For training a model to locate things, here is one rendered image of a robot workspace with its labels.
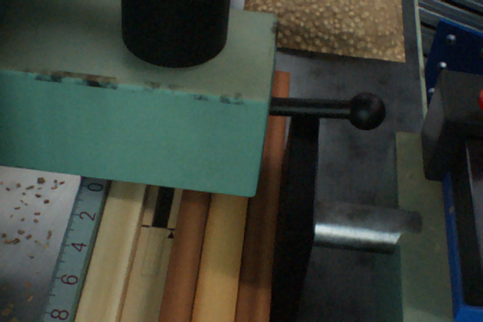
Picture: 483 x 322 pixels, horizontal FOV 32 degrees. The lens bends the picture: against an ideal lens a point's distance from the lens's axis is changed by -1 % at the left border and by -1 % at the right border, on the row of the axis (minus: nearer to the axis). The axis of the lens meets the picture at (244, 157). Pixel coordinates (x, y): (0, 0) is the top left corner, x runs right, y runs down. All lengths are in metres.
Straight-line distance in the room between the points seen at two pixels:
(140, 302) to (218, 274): 0.04
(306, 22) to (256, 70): 0.23
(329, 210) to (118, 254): 0.11
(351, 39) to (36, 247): 0.28
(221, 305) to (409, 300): 0.09
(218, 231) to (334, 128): 0.16
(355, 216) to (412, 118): 0.17
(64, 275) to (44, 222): 0.23
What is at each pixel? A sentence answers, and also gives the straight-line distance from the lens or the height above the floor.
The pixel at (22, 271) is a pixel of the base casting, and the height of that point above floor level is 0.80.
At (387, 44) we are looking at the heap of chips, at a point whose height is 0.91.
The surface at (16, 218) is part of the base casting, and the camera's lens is 0.65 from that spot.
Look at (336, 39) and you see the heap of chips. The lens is 0.64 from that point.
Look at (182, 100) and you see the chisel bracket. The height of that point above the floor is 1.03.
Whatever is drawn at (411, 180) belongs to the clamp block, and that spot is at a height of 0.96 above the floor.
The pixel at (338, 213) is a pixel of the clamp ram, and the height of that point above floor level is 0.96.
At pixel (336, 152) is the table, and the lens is 0.56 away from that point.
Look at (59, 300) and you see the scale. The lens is 0.42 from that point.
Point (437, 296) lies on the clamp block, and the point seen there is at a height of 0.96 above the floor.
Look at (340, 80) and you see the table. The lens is 0.62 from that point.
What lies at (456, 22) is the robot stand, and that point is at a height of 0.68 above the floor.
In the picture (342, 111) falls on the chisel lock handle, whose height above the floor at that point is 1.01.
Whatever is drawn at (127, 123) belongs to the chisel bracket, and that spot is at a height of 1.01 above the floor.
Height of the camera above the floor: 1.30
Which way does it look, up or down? 46 degrees down
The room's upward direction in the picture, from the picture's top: 7 degrees clockwise
